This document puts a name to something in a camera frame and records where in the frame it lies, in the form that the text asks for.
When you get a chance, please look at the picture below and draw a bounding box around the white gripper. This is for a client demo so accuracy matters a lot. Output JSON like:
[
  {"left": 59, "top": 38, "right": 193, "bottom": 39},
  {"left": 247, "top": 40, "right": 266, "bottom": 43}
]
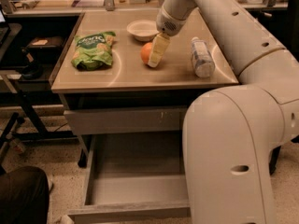
[{"left": 147, "top": 7, "right": 186, "bottom": 68}]

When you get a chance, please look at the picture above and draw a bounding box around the orange fruit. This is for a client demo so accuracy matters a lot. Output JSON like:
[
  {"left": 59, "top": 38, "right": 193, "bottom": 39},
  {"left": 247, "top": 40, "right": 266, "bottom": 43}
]
[{"left": 140, "top": 42, "right": 152, "bottom": 64}]

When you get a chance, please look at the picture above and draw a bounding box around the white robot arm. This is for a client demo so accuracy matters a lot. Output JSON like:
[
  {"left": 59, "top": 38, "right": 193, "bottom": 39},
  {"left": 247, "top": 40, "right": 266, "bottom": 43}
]
[{"left": 157, "top": 0, "right": 299, "bottom": 224}]

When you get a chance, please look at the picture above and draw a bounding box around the grey drawer cabinet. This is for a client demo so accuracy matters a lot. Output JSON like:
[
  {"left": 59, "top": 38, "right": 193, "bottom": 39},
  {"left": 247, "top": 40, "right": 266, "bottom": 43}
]
[{"left": 49, "top": 8, "right": 242, "bottom": 169}]

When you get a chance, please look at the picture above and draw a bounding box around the closed grey top drawer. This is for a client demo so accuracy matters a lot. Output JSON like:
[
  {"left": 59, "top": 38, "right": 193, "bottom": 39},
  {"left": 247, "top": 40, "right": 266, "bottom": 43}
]
[{"left": 64, "top": 106, "right": 187, "bottom": 135}]

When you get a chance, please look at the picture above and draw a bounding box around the open grey middle drawer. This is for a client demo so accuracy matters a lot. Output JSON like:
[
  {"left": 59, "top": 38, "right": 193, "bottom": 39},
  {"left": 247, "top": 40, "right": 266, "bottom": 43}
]
[{"left": 69, "top": 131, "right": 190, "bottom": 224}]

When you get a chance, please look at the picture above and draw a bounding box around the white paper bowl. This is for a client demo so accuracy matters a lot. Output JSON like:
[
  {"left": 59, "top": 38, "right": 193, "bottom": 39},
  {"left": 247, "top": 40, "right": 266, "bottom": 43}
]
[{"left": 127, "top": 20, "right": 159, "bottom": 42}]

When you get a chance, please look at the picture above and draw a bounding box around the green snack bag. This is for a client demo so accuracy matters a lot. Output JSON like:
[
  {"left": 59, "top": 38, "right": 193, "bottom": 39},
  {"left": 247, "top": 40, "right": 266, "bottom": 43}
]
[{"left": 71, "top": 31, "right": 116, "bottom": 71}]

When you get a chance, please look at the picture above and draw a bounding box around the black box on shelf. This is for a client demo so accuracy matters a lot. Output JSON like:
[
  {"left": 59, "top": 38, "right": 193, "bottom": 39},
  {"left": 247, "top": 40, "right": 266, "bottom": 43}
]
[{"left": 26, "top": 36, "right": 64, "bottom": 59}]

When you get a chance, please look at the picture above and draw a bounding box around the black desk stand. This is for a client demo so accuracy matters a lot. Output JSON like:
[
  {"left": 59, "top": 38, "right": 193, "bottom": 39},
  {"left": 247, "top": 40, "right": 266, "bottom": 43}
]
[{"left": 0, "top": 70, "right": 75, "bottom": 156}]

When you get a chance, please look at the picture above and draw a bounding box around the person in dark trousers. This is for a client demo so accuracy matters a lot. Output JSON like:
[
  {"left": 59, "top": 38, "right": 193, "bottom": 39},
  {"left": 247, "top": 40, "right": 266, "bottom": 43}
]
[{"left": 0, "top": 166, "right": 50, "bottom": 224}]

